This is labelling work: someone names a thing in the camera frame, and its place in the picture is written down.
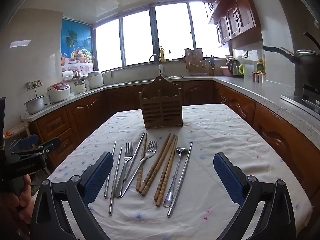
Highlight steel chopstick diagonal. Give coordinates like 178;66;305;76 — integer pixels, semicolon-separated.
124;131;146;181

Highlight wooden chopstick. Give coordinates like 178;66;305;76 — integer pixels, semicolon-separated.
141;134;176;197
153;134;176;206
136;134;148;191
157;136;178;207
138;132;172;194

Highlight steel spoon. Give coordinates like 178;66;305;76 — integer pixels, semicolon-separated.
163;147;188;207

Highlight person's left hand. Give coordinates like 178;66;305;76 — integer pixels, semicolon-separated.
1;174;35;229

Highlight metal pot on counter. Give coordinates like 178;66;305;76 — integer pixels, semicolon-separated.
24;95;44;115

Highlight lower wooden cabinets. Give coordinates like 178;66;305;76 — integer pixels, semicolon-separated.
30;80;319;204

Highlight white red rice cooker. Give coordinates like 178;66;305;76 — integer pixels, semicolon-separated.
47;82;71;103

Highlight small white appliance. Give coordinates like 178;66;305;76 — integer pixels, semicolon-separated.
74;80;86;94

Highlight white floral tablecloth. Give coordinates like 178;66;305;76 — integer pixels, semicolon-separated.
47;103;313;240

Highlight tropical fruit poster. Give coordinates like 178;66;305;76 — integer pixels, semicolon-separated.
61;18;94;76

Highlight grey stone countertop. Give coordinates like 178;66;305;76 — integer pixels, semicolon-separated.
21;76;319;147

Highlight spice rack with bottles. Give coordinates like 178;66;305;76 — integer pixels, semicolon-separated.
252;59;265;83

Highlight wooden utensil holder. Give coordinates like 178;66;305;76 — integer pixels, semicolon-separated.
139;76;183;129

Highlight green cup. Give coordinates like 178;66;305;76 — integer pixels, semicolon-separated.
238;64;245;76

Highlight pink container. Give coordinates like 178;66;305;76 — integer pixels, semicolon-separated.
220;66;231;76

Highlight steel electric kettle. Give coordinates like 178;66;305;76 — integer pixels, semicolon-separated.
226;58;242;77

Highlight black wok on stove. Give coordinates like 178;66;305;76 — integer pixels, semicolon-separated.
263;46;319;89

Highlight chrome sink faucet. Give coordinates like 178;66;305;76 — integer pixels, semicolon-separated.
149;54;165;77

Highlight yellow dish soap bottle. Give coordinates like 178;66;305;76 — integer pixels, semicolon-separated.
160;47;166;62

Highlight wall power outlet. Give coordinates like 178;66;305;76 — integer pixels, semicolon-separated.
26;80;43;90

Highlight kitchen window frame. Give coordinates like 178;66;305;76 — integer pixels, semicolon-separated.
91;0;213;72

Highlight upper wooden wall cabinets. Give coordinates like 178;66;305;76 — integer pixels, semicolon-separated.
201;0;263;49

